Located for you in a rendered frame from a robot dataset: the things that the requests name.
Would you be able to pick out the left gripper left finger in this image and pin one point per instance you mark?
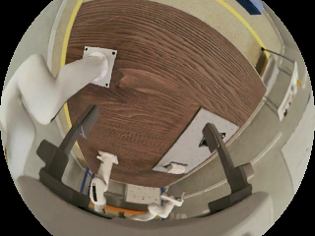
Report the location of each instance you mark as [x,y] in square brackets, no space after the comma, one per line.
[56,159]

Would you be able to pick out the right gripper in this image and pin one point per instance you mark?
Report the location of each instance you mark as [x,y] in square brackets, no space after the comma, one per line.
[168,197]

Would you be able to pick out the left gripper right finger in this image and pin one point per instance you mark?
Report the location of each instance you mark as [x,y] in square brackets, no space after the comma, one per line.
[237,176]

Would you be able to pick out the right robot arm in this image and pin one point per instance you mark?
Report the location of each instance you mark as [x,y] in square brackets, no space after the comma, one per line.
[98,187]

